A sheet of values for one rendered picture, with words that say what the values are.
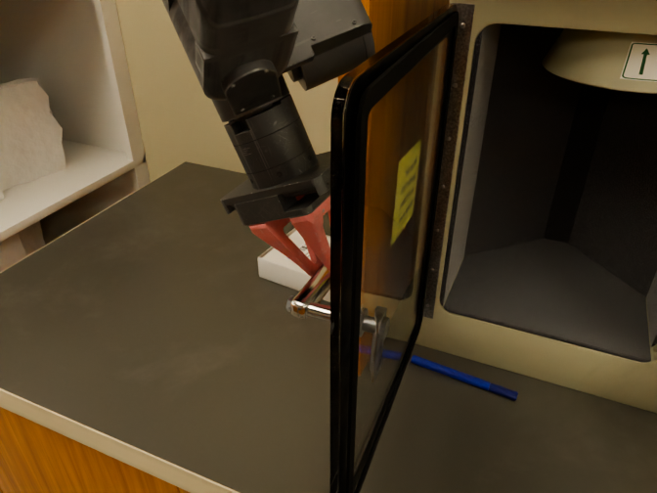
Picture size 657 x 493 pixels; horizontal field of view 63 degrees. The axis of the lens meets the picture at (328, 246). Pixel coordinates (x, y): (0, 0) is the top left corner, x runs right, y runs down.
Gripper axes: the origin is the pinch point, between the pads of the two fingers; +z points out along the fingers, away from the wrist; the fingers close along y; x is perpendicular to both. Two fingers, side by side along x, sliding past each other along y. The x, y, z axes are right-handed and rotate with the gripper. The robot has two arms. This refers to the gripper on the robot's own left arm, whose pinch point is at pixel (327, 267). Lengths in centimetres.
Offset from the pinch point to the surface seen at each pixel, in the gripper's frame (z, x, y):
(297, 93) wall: -8, -63, 39
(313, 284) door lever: -0.5, 3.3, -0.7
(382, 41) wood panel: -14.6, -17.7, -3.6
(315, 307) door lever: 0.1, 5.8, -2.0
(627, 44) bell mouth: -5.9, -26.4, -23.1
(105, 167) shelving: -8, -49, 91
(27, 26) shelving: -45, -59, 104
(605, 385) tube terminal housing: 33.4, -22.5, -14.9
